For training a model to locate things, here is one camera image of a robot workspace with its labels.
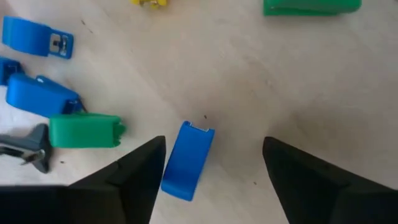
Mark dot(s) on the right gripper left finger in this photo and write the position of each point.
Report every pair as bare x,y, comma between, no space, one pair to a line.
140,174

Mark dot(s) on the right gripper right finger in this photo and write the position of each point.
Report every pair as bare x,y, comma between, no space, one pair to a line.
304,186

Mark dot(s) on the blue stapler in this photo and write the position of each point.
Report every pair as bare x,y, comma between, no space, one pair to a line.
7,70
28,35
186,161
37,96

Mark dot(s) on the green stapler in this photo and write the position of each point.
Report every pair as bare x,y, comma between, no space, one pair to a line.
84,130
311,6

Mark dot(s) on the black staple remover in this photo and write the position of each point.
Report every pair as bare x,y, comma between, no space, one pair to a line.
34,140

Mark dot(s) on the yellow stapler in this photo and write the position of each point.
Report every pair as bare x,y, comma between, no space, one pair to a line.
149,2

